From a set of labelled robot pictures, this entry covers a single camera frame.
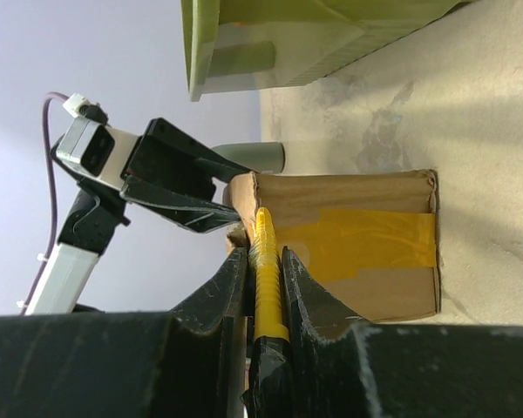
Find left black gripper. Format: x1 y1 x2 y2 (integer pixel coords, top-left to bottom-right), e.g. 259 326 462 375
121 118 249 233

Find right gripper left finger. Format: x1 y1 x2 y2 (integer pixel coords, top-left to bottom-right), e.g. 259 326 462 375
0 248 248 417

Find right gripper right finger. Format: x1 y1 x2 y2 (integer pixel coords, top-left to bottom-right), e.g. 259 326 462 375
282 249 523 417

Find yellow utility knife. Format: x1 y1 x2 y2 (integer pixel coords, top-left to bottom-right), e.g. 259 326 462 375
243 206 295 417

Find brown taped cardboard box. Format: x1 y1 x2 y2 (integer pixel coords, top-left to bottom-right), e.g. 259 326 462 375
223 170 441 322

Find olive green plastic bin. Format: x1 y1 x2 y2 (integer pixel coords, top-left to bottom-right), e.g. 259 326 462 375
180 0 466 102

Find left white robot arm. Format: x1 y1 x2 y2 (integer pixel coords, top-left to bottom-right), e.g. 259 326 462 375
22 117 249 315

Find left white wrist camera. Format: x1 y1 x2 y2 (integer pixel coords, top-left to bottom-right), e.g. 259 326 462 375
52 93 139 192

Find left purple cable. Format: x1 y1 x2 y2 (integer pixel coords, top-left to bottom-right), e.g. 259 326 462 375
24 91 71 314

